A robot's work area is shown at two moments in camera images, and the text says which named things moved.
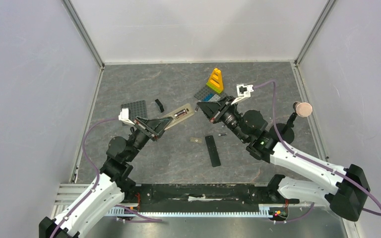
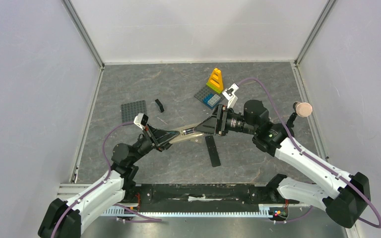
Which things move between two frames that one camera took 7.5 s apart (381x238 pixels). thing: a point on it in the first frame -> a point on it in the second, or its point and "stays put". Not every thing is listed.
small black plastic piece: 159,104 stays put
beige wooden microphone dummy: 303,109 stays put
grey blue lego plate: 209,94 stays put
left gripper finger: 157,125 -> 163,137
